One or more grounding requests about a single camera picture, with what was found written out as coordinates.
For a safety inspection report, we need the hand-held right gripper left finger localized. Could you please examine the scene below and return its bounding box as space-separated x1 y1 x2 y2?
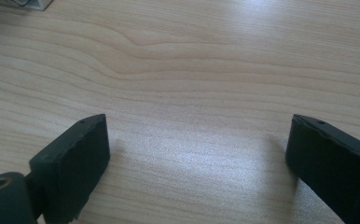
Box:
28 113 111 224

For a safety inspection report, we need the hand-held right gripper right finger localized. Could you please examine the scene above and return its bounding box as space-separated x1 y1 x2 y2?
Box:
284 113 360 224

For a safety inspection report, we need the white box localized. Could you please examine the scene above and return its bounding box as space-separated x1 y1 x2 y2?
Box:
0 0 54 11

